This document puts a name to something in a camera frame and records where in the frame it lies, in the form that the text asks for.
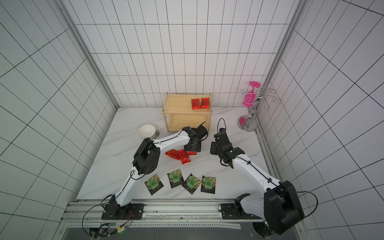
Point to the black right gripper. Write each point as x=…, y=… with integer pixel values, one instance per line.
x=217, y=147

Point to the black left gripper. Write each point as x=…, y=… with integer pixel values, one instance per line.
x=197, y=149

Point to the green tea bag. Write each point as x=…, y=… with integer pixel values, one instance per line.
x=208, y=185
x=175, y=178
x=154, y=184
x=191, y=184

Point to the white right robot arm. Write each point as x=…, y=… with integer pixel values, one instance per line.
x=279, y=208

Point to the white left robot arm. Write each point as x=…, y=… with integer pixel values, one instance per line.
x=146, y=159

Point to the light wooden two-tier shelf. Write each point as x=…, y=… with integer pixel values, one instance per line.
x=178, y=112

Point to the chrome cup holder stand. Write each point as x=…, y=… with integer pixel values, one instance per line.
x=248, y=123

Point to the white ceramic bowl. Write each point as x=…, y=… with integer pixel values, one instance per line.
x=147, y=131

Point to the pink wine glass decoration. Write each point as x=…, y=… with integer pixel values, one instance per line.
x=250, y=96

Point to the spoon with white handle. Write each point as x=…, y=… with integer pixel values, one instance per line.
x=155, y=135

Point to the metal base rail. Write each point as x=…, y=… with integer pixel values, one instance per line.
x=160, y=220

